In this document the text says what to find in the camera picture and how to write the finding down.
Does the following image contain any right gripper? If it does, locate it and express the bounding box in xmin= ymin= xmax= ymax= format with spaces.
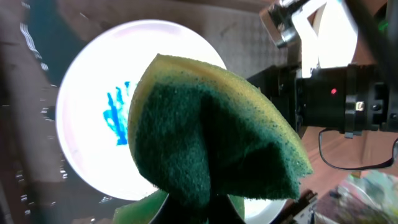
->
xmin=248 ymin=0 xmax=397 ymax=138

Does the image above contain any green yellow sponge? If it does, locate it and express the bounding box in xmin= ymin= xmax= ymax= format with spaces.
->
xmin=113 ymin=54 xmax=313 ymax=223

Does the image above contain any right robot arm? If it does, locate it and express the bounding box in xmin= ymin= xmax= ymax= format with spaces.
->
xmin=248 ymin=1 xmax=397 ymax=138

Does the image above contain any dark brown serving tray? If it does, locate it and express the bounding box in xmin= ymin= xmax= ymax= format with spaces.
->
xmin=1 ymin=0 xmax=295 ymax=223

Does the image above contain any right black cable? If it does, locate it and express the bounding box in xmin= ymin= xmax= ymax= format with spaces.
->
xmin=318 ymin=128 xmax=398 ymax=171

